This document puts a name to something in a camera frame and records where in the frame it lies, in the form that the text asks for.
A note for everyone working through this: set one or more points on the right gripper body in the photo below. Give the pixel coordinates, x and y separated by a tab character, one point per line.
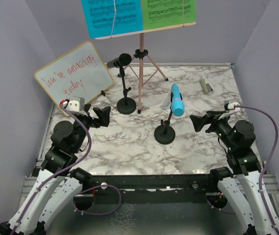
220	126

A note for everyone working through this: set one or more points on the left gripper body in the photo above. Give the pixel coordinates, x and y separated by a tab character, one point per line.
88	121

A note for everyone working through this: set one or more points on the blue toy microphone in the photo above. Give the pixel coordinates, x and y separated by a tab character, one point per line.
177	105

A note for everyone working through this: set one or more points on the black mic stand front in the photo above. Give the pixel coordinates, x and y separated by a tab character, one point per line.
164	133

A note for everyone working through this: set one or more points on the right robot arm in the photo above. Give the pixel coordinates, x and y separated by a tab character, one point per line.
242	182

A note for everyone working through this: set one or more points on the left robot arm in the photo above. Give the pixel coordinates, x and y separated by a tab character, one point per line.
58	181

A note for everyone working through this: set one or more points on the grey eraser block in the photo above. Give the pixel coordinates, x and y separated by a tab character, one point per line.
206	86

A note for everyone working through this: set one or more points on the white remote packet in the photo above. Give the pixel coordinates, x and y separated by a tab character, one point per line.
165	105

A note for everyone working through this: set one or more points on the yellow framed whiteboard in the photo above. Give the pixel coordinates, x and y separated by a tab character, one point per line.
78	73

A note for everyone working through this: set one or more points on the black microphone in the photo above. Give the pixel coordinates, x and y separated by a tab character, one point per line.
121	61

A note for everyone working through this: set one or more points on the pink music stand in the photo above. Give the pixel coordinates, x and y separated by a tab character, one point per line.
141	53

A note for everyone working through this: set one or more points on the blue sheet music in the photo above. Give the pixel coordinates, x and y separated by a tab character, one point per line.
107	18

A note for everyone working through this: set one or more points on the green sheet music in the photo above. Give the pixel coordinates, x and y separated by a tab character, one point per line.
166	13

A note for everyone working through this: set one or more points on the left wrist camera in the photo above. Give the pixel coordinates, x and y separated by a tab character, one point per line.
73	105

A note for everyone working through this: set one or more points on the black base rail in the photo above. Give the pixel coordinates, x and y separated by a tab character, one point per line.
153	189

